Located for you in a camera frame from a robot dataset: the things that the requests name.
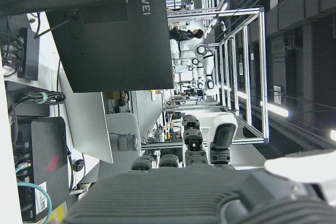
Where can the black mini PC red logo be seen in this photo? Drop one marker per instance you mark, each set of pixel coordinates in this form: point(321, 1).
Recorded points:
point(48, 142)

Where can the small round black device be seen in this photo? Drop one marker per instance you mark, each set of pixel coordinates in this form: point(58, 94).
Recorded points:
point(78, 165)

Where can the black docking hub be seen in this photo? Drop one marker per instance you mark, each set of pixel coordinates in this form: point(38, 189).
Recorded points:
point(29, 53)

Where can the aluminium profile frame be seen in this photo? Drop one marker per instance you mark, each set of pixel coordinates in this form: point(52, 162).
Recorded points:
point(263, 77)

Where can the black Huawei monitor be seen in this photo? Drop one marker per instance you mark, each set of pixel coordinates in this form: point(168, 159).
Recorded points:
point(110, 45)

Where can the white humanoid robot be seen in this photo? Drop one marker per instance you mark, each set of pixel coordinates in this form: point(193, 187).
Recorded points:
point(187, 47)

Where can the person in black jacket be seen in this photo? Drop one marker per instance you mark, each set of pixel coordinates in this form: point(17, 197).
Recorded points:
point(183, 34)

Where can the long ceiling light strip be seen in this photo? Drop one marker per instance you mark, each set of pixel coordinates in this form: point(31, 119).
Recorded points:
point(277, 110)

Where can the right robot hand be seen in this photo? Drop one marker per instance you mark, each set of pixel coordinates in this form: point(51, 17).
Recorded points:
point(168, 197)

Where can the grey monitor stand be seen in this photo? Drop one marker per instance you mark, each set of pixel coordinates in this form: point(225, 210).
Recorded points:
point(124, 129)

